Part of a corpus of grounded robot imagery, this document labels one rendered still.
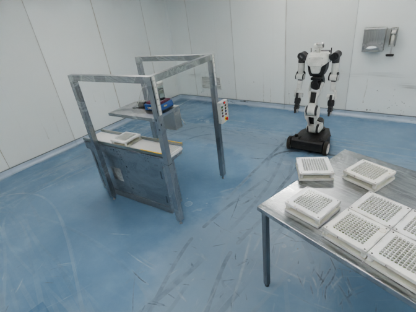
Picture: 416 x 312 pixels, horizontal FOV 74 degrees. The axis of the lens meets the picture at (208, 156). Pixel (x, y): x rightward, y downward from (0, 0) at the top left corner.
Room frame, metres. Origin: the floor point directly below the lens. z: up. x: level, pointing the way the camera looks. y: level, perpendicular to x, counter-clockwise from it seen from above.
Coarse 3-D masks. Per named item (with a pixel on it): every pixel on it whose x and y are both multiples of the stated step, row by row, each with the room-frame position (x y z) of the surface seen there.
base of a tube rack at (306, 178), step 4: (296, 164) 1.90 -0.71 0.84; (304, 176) 1.71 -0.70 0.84; (308, 176) 1.70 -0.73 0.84; (312, 176) 1.70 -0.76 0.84; (316, 176) 1.69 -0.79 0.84; (320, 176) 1.68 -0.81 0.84; (324, 176) 1.68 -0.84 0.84; (328, 176) 1.67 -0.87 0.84; (300, 180) 1.69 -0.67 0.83; (304, 180) 1.69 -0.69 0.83; (308, 180) 1.68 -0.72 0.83; (312, 180) 1.67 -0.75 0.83; (316, 180) 1.67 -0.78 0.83; (320, 180) 1.66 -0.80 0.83; (324, 180) 1.65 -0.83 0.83; (328, 180) 1.65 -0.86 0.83; (332, 180) 1.64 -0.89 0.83
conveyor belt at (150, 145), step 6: (102, 132) 3.34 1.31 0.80; (102, 138) 3.15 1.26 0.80; (108, 138) 3.12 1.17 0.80; (138, 144) 2.82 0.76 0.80; (144, 144) 2.80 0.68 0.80; (150, 144) 2.78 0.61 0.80; (156, 144) 2.76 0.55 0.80; (150, 150) 2.62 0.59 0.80; (156, 150) 2.60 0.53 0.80; (174, 150) 2.54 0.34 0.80; (180, 150) 2.59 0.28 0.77
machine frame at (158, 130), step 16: (80, 80) 2.86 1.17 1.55; (96, 80) 2.72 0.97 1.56; (112, 80) 2.58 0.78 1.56; (128, 80) 2.46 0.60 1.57; (144, 80) 2.35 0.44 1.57; (80, 96) 2.97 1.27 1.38; (144, 96) 3.76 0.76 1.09; (80, 112) 2.97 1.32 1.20; (160, 128) 2.31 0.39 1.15; (96, 144) 2.96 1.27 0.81; (160, 144) 2.33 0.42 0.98; (224, 160) 3.14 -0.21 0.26; (112, 192) 2.96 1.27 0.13; (176, 192) 2.33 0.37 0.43; (176, 208) 2.32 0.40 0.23
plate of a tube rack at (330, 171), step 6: (300, 162) 1.84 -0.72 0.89; (306, 162) 1.83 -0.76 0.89; (318, 162) 1.81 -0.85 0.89; (300, 168) 1.76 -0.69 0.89; (330, 168) 1.70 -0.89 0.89; (300, 174) 1.69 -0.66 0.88; (306, 174) 1.68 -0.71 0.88; (312, 174) 1.67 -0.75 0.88; (318, 174) 1.67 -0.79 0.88; (324, 174) 1.66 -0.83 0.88; (330, 174) 1.65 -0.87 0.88
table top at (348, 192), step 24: (336, 168) 1.80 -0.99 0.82; (288, 192) 1.58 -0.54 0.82; (336, 192) 1.51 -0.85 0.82; (360, 192) 1.48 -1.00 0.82; (384, 192) 1.44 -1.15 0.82; (408, 192) 1.41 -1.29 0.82; (288, 216) 1.33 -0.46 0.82; (336, 216) 1.28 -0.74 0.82; (312, 240) 1.12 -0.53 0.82; (360, 264) 0.92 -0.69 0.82; (384, 288) 0.79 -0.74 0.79
